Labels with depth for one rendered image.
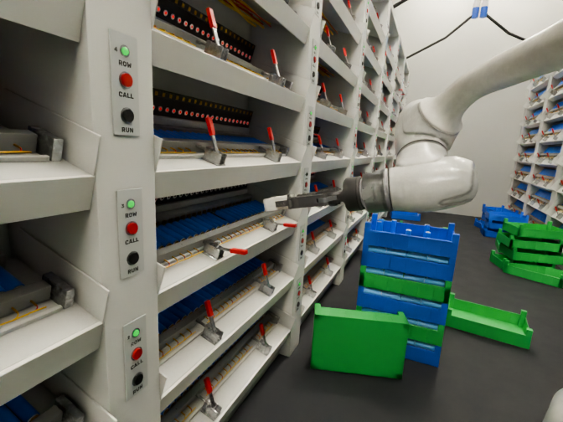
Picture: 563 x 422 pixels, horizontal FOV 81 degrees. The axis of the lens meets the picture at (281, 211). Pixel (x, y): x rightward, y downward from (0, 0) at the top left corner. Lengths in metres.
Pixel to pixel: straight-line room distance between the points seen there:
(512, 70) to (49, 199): 0.65
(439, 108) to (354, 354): 0.80
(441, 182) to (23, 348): 0.65
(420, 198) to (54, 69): 0.60
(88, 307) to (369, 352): 0.90
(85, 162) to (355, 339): 0.95
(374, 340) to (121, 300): 0.85
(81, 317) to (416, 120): 0.68
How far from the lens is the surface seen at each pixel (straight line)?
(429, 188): 0.67
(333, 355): 1.20
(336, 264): 1.82
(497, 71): 0.66
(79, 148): 0.47
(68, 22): 0.46
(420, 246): 1.20
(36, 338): 0.49
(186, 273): 0.63
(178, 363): 0.73
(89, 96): 0.46
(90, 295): 0.51
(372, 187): 0.68
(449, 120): 0.75
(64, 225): 0.52
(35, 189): 0.42
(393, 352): 1.21
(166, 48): 0.55
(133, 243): 0.50
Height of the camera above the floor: 0.73
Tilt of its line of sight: 11 degrees down
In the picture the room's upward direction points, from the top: 3 degrees clockwise
